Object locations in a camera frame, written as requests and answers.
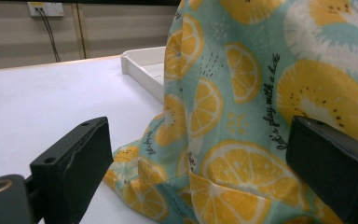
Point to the lemon print fabric bag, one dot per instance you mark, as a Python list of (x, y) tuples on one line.
[(239, 93)]

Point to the white plastic tray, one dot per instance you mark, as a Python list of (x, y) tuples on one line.
[(143, 57)]

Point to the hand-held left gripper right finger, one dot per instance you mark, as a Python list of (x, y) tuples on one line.
[(335, 168)]

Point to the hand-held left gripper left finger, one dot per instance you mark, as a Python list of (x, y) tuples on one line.
[(74, 168)]

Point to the white wall socket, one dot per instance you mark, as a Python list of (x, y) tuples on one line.
[(52, 8)]

